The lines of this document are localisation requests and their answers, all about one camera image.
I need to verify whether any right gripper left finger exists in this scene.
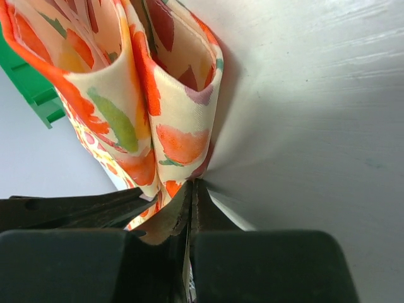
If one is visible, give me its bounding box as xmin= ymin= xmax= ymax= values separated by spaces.
xmin=135 ymin=181 xmax=193 ymax=246

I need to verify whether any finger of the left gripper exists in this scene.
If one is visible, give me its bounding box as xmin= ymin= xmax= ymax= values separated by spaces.
xmin=1 ymin=189 xmax=155 ymax=231

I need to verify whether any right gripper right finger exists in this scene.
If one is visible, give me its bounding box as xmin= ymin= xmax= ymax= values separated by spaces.
xmin=191 ymin=179 xmax=255 ymax=232

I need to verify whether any orange floral skirt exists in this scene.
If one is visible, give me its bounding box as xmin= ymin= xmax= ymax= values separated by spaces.
xmin=1 ymin=1 xmax=223 ymax=230

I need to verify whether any green plastic bin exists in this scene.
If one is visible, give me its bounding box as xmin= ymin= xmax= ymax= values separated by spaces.
xmin=1 ymin=37 xmax=65 ymax=129

